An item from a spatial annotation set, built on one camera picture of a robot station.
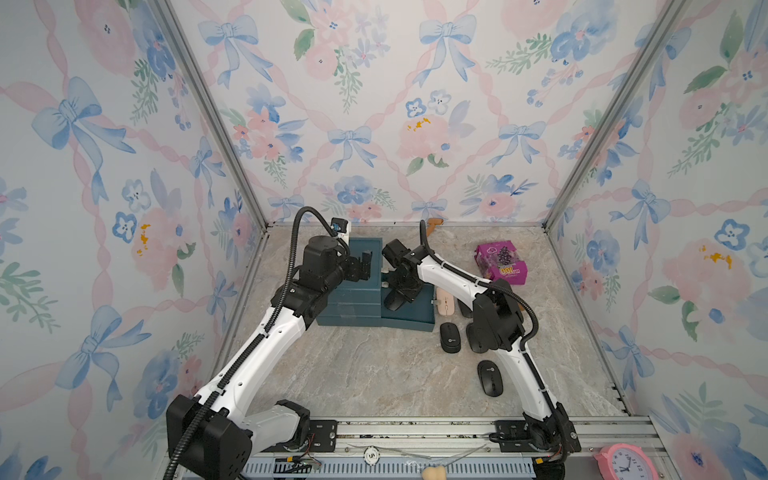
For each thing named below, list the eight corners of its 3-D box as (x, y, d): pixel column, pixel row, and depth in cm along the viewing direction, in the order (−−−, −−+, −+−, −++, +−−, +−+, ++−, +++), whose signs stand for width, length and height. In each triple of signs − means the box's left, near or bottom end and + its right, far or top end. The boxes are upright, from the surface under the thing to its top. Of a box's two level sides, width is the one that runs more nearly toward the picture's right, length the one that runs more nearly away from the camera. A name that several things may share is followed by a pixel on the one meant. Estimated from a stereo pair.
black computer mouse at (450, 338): (441, 353, 90) (443, 349, 88) (438, 326, 95) (440, 322, 93) (460, 353, 90) (462, 349, 88) (456, 326, 95) (458, 322, 93)
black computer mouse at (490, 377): (482, 396, 82) (485, 393, 80) (476, 363, 88) (478, 359, 85) (502, 396, 82) (506, 393, 80) (495, 363, 88) (498, 359, 85)
